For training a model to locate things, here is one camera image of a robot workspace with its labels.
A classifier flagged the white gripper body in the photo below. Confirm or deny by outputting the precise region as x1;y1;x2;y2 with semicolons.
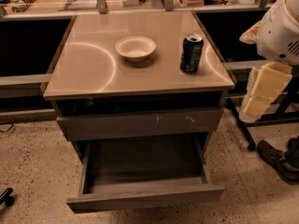
239;0;299;66

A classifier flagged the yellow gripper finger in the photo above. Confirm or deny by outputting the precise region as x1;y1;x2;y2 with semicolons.
250;62;292;103
239;94;270;123

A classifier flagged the blue pepsi can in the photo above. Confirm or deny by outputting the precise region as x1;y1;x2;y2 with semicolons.
180;33;204;74

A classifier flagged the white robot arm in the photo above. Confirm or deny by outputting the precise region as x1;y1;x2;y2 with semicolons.
239;0;299;123

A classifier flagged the grey drawer cabinet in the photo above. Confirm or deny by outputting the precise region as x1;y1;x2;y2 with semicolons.
42;10;235;215

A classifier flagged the open grey middle drawer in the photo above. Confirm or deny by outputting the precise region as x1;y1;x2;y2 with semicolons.
67;134;224;213

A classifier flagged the closed grey top drawer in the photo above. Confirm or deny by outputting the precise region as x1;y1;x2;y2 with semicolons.
57;108;223;142

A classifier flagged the black stand leg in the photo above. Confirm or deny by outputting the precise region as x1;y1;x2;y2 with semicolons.
226;98;256;151

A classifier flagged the dark shoe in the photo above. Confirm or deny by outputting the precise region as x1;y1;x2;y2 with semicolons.
257;137;299;185

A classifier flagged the white paper bowl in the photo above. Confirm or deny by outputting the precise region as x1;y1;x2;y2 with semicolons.
115;36;156;62

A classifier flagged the black chair caster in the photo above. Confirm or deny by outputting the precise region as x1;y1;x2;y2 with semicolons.
0;188;15;206

